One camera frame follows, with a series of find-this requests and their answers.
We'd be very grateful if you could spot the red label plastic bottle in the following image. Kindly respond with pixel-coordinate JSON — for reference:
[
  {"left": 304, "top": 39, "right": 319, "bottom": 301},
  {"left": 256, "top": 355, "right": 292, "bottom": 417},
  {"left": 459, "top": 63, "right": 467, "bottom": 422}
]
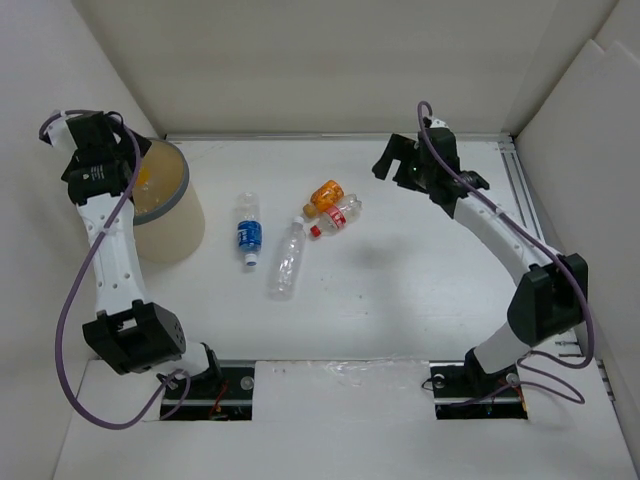
[{"left": 310, "top": 194, "right": 362, "bottom": 239}]

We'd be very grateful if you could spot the yellow cap orange label bottle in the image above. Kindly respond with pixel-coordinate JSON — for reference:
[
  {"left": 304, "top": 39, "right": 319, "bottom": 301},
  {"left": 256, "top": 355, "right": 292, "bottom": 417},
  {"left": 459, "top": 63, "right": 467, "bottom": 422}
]
[{"left": 133, "top": 166, "right": 150, "bottom": 203}]

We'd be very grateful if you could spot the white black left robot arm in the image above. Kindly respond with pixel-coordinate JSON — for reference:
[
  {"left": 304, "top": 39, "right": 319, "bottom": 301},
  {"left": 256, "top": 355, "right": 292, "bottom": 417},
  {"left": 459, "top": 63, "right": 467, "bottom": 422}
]
[{"left": 46, "top": 111, "right": 223, "bottom": 397}]

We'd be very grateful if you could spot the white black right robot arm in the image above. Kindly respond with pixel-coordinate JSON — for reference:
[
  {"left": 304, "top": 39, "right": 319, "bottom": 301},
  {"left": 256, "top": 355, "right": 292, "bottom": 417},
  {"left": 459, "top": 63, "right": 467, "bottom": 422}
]
[{"left": 372, "top": 127, "right": 595, "bottom": 406}]

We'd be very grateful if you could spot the beige bin with grey rim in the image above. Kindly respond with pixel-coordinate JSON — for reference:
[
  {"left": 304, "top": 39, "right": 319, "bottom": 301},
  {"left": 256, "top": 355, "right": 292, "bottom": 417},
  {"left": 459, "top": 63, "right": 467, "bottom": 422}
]
[{"left": 134, "top": 139, "right": 205, "bottom": 264}]

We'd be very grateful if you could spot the orange wrapped plastic bottle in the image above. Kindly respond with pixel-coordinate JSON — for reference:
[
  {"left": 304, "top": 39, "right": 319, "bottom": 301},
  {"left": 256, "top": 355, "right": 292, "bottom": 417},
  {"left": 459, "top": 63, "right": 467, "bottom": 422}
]
[{"left": 302, "top": 180, "right": 344, "bottom": 218}]

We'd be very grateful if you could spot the clear unlabelled plastic bottle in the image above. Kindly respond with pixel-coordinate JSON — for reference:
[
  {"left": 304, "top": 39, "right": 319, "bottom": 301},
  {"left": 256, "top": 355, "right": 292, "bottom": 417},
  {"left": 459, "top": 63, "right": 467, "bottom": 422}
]
[{"left": 267, "top": 216, "right": 307, "bottom": 301}]

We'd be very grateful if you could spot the blue label bottle left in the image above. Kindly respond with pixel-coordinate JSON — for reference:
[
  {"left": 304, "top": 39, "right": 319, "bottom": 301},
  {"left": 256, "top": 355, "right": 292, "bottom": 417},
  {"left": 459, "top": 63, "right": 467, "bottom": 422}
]
[{"left": 236, "top": 192, "right": 263, "bottom": 268}]

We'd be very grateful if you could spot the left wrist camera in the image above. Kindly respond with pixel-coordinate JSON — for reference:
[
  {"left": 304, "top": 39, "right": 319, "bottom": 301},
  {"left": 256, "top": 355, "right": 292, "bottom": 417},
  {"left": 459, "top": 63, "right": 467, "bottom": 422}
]
[{"left": 38, "top": 111, "right": 76, "bottom": 159}]

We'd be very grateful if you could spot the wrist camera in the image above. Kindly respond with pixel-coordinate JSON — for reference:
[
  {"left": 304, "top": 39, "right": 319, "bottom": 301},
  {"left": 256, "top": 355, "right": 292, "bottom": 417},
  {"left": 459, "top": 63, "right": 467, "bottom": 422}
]
[
  {"left": 38, "top": 111, "right": 76, "bottom": 159},
  {"left": 423, "top": 116, "right": 449, "bottom": 129}
]

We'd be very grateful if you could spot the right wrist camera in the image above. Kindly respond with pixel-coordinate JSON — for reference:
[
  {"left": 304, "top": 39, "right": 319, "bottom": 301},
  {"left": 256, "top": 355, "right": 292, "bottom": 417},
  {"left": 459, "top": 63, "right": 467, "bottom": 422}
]
[{"left": 423, "top": 116, "right": 449, "bottom": 129}]

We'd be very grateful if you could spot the aluminium rail right edge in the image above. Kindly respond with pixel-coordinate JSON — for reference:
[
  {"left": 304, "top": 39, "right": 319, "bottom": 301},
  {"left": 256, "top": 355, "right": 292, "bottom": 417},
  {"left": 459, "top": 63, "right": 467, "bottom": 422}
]
[{"left": 497, "top": 134, "right": 584, "bottom": 359}]

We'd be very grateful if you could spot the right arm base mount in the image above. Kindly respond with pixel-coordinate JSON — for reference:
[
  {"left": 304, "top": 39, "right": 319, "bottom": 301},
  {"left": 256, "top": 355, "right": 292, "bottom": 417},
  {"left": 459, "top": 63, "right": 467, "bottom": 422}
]
[{"left": 421, "top": 361, "right": 528, "bottom": 420}]

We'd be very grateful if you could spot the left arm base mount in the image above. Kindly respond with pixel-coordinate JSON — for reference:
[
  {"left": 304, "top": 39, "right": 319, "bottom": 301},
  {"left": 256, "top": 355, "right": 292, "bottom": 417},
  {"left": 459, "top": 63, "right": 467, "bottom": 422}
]
[{"left": 159, "top": 360, "right": 256, "bottom": 422}]

